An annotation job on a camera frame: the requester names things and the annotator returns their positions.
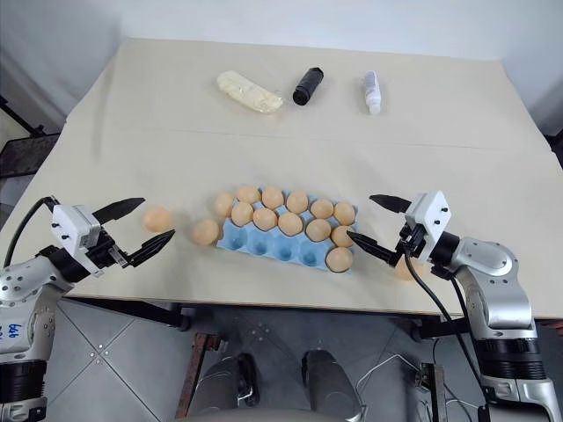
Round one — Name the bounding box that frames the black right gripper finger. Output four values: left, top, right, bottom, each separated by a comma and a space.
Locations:
345, 230, 398, 267
368, 193, 415, 216

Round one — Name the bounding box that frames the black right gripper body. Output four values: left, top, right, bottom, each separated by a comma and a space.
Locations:
393, 219, 431, 266

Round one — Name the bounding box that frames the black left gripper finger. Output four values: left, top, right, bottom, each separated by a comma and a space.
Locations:
91, 197, 147, 225
123, 229, 178, 269

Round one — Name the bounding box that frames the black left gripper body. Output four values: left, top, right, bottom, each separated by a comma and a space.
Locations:
84, 223, 133, 272

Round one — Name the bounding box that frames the blue egg carton with eggs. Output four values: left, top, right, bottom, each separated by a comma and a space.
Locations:
213, 187, 359, 276

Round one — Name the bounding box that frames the brown egg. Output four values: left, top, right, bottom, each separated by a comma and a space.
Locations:
333, 200, 357, 226
230, 200, 255, 228
277, 211, 304, 236
252, 207, 279, 232
330, 224, 357, 249
213, 193, 236, 218
392, 258, 426, 283
191, 218, 222, 246
310, 198, 336, 221
304, 217, 333, 243
142, 206, 174, 233
260, 186, 286, 210
285, 189, 311, 214
235, 185, 262, 205
325, 246, 355, 273

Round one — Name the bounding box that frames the black stand with dark pad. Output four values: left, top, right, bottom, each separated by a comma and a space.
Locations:
0, 93, 68, 178

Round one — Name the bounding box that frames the white plastic bottle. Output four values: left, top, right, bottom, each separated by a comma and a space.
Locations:
361, 70, 384, 117

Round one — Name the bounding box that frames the black cylindrical bottle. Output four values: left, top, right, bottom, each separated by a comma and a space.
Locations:
291, 66, 325, 107

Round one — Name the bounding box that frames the dark rounded shape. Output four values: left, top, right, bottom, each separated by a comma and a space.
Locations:
300, 348, 367, 422
192, 351, 261, 422

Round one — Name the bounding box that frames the clear bag of white food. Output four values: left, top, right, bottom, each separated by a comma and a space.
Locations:
216, 69, 285, 117

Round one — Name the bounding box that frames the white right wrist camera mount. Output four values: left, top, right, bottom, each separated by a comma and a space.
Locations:
403, 189, 451, 266

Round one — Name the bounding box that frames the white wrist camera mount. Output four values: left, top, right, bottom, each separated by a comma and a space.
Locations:
403, 189, 451, 266
51, 204, 105, 276

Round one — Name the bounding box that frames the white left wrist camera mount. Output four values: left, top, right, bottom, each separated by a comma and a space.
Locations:
51, 204, 105, 276

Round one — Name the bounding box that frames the black table frame bar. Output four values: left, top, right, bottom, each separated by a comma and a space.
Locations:
64, 297, 193, 331
412, 316, 472, 340

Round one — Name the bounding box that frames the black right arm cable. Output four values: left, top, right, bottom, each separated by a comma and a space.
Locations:
404, 252, 493, 422

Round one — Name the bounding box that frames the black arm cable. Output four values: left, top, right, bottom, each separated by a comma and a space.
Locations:
404, 252, 493, 422
2, 196, 60, 269

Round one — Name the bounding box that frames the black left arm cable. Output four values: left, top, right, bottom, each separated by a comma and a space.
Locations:
2, 196, 60, 269

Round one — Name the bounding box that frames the white floor cable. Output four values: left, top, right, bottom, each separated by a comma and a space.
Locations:
355, 350, 424, 399

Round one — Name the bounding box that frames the rusty metal stand post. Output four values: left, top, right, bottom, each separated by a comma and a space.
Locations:
174, 331, 222, 419
418, 361, 446, 422

